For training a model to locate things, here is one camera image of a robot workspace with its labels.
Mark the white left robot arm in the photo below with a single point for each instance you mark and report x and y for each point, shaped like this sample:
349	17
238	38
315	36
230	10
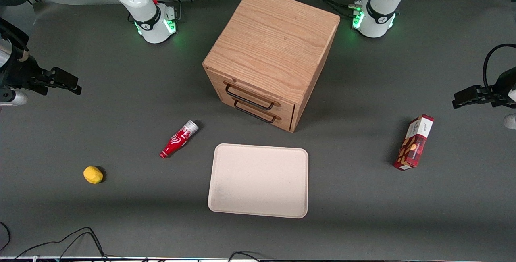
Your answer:
381	8

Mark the red coke bottle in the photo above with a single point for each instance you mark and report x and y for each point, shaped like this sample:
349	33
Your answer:
178	140

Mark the yellow lemon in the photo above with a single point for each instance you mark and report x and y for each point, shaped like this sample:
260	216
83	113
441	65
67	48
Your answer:
93	175

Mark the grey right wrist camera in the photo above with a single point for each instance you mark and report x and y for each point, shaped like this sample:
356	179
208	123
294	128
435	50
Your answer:
14	98

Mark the wooden drawer cabinet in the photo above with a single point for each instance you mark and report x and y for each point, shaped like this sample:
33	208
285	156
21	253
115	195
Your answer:
274	40

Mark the beige plastic tray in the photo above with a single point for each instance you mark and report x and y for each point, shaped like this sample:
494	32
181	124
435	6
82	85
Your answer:
258	181

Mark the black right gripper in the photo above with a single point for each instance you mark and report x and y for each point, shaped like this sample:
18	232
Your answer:
19	73

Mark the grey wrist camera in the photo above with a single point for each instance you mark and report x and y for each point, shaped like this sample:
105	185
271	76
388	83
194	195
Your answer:
14	98
511	121

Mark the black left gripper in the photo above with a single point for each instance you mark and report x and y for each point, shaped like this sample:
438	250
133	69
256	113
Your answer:
501	88

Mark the red cookie box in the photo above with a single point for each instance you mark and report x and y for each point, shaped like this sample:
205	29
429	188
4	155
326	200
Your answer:
414	143

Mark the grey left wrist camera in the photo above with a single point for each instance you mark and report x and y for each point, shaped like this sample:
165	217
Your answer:
511	121

